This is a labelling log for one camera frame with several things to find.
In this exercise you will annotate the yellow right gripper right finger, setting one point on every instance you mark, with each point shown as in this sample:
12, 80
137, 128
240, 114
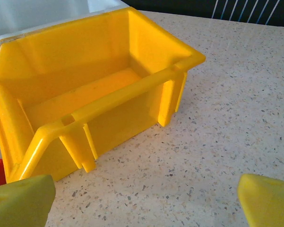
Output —
267, 203

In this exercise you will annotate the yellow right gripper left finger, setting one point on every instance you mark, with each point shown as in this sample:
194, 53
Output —
19, 205

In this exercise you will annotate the yellow plastic bin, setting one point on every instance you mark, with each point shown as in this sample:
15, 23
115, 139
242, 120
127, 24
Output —
85, 59

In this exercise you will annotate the white plastic bin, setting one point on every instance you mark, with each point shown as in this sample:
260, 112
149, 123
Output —
26, 14

